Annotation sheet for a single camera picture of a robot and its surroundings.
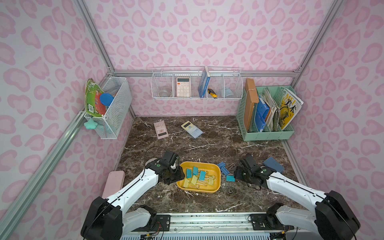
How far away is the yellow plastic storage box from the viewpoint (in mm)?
840

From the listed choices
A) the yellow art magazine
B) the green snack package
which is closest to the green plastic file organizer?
the yellow art magazine

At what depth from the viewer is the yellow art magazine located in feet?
3.12
